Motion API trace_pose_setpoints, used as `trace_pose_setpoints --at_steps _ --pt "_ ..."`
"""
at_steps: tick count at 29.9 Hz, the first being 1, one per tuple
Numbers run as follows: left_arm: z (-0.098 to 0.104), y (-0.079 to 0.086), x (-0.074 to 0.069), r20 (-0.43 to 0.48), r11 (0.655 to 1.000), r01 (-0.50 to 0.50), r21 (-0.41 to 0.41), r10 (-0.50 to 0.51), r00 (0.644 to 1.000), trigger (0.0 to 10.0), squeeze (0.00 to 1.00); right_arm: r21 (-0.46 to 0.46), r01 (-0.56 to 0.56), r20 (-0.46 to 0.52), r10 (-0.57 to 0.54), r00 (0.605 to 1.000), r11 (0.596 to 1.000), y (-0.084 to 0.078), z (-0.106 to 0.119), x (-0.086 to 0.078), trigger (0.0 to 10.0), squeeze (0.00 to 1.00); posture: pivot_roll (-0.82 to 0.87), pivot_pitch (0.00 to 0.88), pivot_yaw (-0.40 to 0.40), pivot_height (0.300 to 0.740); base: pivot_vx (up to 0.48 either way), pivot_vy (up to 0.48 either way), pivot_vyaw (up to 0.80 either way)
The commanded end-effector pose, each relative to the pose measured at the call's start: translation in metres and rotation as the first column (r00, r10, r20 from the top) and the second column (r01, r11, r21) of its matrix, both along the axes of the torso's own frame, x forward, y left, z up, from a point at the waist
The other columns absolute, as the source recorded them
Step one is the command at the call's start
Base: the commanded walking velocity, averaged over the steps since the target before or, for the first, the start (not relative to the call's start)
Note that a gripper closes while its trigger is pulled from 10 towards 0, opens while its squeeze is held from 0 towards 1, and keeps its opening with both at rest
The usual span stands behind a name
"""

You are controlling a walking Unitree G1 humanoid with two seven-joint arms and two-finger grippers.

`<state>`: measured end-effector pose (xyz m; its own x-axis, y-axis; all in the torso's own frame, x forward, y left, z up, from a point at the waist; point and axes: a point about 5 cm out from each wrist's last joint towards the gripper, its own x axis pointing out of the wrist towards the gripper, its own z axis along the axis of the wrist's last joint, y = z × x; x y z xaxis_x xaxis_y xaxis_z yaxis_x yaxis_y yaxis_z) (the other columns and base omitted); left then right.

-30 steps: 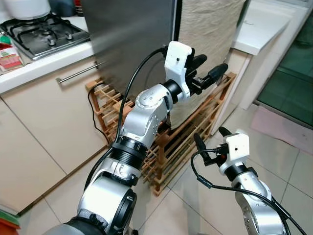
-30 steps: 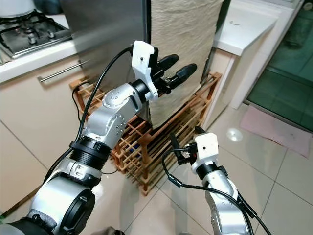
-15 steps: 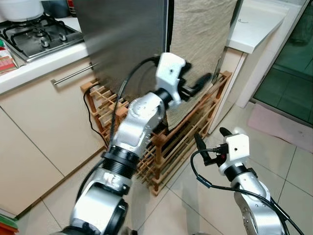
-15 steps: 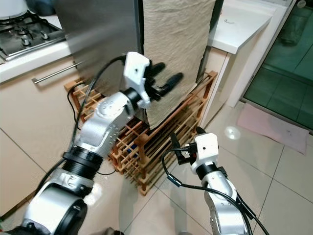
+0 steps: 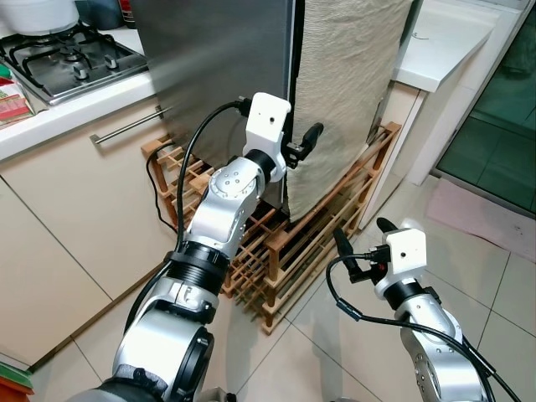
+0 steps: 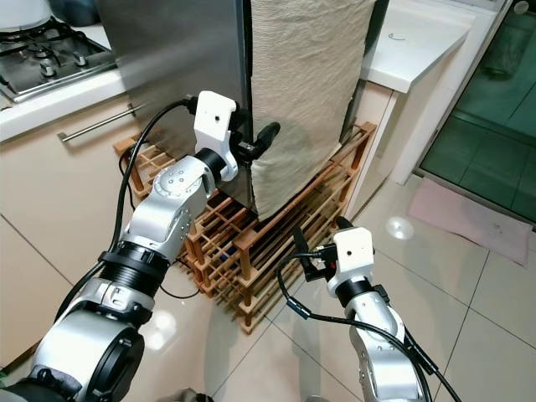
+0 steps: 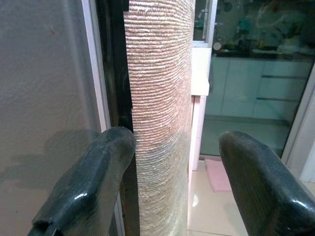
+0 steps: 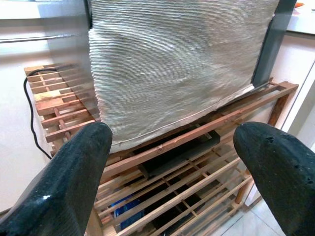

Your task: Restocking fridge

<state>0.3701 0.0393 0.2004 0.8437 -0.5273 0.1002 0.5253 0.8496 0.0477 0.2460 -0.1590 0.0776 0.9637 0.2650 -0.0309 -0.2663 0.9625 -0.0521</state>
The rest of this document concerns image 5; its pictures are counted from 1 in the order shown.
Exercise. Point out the stainless steel fridge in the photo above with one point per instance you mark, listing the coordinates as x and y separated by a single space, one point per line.
209 67

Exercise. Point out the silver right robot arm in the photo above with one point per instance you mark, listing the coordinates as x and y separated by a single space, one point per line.
435 343

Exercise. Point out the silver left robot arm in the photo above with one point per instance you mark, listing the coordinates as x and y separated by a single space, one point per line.
222 201

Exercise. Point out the beige crinkled cloth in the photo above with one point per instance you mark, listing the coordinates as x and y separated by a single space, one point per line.
352 84

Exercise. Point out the wooden wine rack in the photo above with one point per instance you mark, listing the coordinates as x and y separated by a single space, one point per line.
276 268

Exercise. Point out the pink floor mat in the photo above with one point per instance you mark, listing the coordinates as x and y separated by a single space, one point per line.
477 218

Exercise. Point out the white side counter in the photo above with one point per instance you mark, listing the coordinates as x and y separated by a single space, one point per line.
444 42

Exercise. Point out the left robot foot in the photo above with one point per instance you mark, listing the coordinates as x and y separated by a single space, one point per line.
216 395

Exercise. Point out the dark bottle red label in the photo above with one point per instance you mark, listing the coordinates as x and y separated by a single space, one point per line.
127 12

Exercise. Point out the steel gas hob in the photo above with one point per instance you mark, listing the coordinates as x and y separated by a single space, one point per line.
75 67

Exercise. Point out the white cooking pot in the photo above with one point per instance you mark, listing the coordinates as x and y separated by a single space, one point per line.
38 15

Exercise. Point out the red and green board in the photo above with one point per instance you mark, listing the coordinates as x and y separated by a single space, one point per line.
12 389

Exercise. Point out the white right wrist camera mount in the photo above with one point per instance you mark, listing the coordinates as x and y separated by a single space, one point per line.
407 251

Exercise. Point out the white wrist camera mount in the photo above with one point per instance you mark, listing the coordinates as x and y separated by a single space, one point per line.
407 251
268 121

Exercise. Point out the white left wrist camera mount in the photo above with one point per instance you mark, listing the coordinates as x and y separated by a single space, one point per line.
268 121

